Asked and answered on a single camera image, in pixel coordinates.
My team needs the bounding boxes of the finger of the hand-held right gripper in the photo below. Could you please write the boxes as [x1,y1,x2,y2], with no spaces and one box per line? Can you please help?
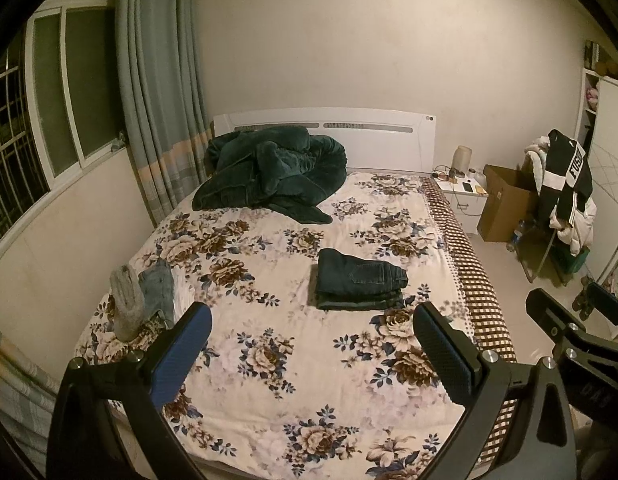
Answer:
[525,288,586,357]
[586,281,618,347]

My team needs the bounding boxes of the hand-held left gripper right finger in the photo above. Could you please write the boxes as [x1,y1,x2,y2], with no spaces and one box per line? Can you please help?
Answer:
[413,301,574,480]

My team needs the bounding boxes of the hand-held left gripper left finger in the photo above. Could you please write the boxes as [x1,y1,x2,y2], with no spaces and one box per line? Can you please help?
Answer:
[46,302,213,480]

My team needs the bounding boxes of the dark blue jeans pants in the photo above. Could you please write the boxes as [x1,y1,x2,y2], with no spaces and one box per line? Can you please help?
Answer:
[316,248,409,297]

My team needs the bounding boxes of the small white cloth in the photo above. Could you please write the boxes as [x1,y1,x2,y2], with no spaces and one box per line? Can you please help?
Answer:
[173,280,192,313]

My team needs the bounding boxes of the green storage box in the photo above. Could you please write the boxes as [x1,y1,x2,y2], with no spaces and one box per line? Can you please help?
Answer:
[554,247,590,276]

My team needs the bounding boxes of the light blue cloth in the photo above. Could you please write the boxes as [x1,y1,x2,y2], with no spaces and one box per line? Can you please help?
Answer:
[138,259,176,326]

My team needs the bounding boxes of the grey knitted cloth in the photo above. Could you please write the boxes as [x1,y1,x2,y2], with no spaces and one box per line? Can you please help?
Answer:
[109,265,150,341]

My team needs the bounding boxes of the white padded jacket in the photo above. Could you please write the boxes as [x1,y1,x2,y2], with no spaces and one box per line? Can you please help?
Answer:
[549,195,597,256]

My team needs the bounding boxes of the plastic water bottle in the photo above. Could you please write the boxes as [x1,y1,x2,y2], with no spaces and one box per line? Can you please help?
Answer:
[506,220,524,253]

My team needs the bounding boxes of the large cardboard box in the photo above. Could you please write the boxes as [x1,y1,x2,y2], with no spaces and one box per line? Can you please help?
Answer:
[476,164,540,243]

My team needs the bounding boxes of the white nightstand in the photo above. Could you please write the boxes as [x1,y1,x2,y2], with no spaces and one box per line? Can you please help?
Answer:
[431,172,490,235]

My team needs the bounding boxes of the floral bed sheet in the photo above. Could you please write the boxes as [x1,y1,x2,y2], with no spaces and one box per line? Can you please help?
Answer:
[74,170,517,480]

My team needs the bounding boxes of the black and white jacket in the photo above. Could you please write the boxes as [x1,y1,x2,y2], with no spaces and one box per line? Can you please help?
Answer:
[534,129,594,226]

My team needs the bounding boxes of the pale garment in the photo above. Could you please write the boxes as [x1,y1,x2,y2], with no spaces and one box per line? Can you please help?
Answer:
[525,135,552,173]

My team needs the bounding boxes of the white sliding door wardrobe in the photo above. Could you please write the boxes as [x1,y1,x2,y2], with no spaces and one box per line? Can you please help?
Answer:
[571,40,618,311]

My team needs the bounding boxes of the pale plaid cloth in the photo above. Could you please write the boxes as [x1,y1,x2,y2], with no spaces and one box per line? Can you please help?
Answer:
[0,317,57,466]

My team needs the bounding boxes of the dark green quilt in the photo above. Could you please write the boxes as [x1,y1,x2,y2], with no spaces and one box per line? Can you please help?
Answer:
[191,126,348,225]

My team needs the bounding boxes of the white bed headboard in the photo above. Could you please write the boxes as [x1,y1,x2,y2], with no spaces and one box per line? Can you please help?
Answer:
[211,107,437,173]

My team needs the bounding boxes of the pale green curtain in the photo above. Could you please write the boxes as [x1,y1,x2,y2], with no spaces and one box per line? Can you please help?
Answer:
[115,0,215,228]

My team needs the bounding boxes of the white framed window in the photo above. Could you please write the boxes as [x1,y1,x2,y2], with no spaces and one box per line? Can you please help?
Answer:
[0,0,127,256]

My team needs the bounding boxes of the metal frame chair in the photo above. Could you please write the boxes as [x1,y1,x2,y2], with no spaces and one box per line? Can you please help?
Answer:
[516,220,564,286]

